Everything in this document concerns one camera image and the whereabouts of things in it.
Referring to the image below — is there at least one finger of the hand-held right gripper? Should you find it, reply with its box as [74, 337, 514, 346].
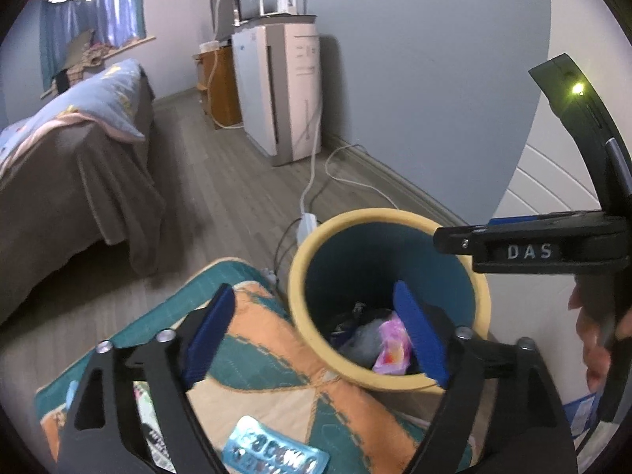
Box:
[433, 211, 625, 258]

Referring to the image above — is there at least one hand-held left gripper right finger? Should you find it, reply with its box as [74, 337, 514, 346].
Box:
[392, 280, 578, 474]

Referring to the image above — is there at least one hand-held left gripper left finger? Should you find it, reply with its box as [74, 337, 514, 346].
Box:
[54, 284, 238, 474]

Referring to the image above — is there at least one yellow-rimmed teal waste bin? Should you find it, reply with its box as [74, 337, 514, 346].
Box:
[287, 209, 492, 396]

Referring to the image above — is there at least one person's right hand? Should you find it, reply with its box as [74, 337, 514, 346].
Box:
[568, 284, 618, 392]

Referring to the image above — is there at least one pink wrapper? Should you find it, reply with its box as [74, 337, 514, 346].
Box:
[371, 312, 413, 375]

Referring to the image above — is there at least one grey plastic bag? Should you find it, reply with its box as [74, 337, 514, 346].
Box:
[340, 323, 386, 369]

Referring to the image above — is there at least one white panelled door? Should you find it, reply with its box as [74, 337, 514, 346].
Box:
[489, 0, 632, 238]

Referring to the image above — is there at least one teal and orange printed rug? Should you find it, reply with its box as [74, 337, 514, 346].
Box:
[34, 257, 475, 474]

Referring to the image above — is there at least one silver blue blister pack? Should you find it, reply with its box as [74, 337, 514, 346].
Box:
[220, 416, 331, 474]

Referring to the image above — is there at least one white power strip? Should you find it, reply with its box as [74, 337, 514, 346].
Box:
[296, 212, 317, 245]

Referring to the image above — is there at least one blue cardboard box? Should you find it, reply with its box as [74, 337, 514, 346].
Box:
[563, 394, 600, 438]

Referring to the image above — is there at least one wooden cabinet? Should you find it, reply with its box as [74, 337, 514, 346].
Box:
[192, 42, 244, 129]

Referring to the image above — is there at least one white air purifier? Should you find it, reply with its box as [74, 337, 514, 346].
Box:
[231, 16, 323, 167]

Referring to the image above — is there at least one brown patterned bag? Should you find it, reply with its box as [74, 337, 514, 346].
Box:
[52, 30, 117, 94]

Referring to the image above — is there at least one white router with antennas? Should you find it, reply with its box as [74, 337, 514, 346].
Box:
[257, 0, 307, 18]

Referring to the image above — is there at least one black flat monitor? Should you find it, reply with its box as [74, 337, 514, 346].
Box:
[209, 0, 241, 43]

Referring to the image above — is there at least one blue curtain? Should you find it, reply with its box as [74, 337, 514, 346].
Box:
[39, 0, 148, 92]

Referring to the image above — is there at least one thin black cable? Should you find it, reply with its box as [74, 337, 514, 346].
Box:
[274, 217, 303, 277]

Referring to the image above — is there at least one white power strip cable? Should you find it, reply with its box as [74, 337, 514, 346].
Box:
[300, 99, 322, 215]

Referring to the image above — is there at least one white cabinet cable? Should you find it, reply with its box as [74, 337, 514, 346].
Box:
[207, 52, 243, 130]

